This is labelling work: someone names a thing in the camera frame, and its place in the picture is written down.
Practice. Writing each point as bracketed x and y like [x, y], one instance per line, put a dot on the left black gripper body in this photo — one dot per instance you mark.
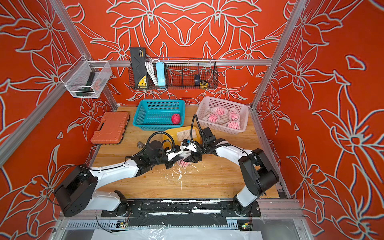
[162, 160]

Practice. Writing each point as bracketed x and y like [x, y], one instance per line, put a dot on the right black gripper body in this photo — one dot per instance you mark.
[201, 151]

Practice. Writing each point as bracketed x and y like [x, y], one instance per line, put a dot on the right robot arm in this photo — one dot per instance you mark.
[258, 173]

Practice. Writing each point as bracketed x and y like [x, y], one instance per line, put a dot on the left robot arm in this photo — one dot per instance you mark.
[80, 190]

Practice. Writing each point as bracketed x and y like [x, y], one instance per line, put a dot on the yellow plastic tray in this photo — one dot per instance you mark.
[172, 133]

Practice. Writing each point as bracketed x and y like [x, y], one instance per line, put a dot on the small grey metal part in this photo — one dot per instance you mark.
[140, 145]

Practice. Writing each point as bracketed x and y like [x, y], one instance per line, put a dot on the teal plastic basket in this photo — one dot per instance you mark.
[155, 115]

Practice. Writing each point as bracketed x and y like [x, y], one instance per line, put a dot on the pink plastic basket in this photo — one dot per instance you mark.
[224, 125]

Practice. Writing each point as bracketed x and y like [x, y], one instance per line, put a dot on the orange tool case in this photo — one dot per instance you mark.
[111, 128]

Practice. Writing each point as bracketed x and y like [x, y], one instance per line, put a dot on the yellow tape measure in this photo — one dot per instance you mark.
[203, 84]

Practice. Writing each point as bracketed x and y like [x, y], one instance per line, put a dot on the light blue power bank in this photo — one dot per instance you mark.
[160, 68]

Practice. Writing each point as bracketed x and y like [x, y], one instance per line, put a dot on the black rectangular device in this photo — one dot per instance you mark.
[138, 63]

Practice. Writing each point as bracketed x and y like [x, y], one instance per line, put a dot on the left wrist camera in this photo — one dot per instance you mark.
[174, 154]

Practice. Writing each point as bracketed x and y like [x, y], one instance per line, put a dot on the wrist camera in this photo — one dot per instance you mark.
[174, 154]
[188, 145]

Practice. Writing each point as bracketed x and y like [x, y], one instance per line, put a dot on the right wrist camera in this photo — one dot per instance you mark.
[188, 145]

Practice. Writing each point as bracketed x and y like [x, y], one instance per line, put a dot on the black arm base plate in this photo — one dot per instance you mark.
[223, 207]

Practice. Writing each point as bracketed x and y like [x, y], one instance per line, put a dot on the black wire wall basket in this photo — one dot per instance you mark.
[180, 74]

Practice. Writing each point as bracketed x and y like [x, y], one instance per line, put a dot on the dark green tool handle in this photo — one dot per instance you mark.
[86, 90]

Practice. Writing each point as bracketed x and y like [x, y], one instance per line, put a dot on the clear acrylic wall box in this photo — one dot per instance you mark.
[77, 75]

